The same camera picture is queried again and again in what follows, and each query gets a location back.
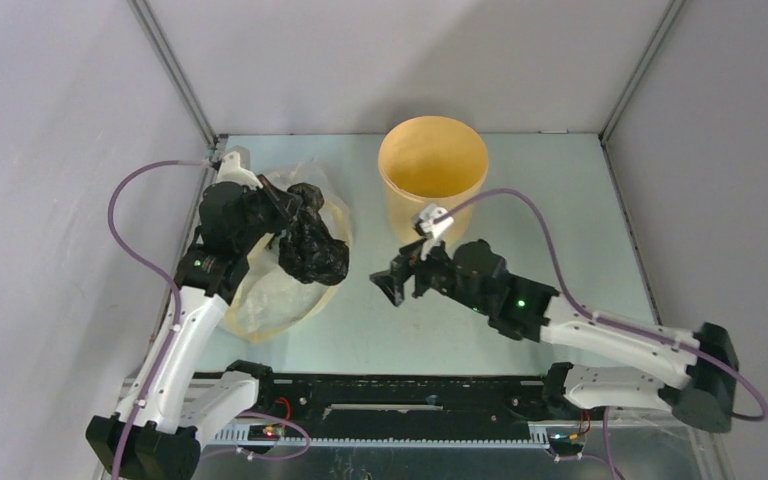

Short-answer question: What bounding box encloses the left aluminium frame post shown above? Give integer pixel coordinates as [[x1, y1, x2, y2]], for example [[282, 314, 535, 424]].
[[127, 0, 219, 148]]

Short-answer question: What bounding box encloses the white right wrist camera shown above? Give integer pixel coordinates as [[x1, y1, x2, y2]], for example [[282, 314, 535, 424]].
[[413, 204, 454, 261]]

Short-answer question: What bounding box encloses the right aluminium frame post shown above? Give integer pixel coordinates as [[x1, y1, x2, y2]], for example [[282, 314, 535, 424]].
[[599, 0, 688, 146]]

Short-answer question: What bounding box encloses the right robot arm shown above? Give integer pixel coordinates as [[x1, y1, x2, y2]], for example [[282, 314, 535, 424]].
[[370, 240, 739, 433]]

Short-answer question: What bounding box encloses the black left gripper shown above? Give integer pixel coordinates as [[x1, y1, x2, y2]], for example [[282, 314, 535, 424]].
[[235, 174, 303, 253]]

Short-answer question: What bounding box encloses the circuit board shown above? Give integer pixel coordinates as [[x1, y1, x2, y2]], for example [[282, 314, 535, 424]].
[[247, 424, 286, 442], [547, 432, 588, 461]]

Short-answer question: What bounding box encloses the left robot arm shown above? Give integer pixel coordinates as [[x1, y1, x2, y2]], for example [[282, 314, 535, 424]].
[[86, 178, 304, 479]]

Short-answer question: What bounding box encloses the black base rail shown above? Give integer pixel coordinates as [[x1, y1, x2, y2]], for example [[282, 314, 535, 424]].
[[227, 360, 602, 444]]

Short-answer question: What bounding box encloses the clear plastic bag yellow rim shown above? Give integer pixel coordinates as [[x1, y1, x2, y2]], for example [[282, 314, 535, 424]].
[[220, 158, 353, 343]]

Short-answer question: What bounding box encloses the right circuit board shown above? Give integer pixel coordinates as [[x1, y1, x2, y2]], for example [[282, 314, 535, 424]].
[[547, 432, 588, 461]]

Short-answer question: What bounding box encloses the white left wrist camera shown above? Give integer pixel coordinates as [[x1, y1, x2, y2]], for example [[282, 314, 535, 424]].
[[215, 148, 262, 189]]

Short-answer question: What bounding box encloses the left circuit board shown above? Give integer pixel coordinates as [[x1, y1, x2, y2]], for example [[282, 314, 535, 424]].
[[247, 424, 286, 442]]

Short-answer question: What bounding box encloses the black trash bag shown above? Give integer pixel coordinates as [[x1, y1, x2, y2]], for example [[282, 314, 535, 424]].
[[278, 182, 350, 286]]

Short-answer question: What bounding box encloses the aluminium frame post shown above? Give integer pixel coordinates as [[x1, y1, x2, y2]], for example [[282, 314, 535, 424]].
[[127, 0, 219, 148], [599, 0, 688, 146]]

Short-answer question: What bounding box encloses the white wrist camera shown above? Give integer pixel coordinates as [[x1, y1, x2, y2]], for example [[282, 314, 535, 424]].
[[215, 148, 262, 189], [413, 204, 454, 261]]

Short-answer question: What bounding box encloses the cream yellow trash bin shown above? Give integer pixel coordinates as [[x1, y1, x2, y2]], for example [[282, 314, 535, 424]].
[[378, 116, 489, 243]]

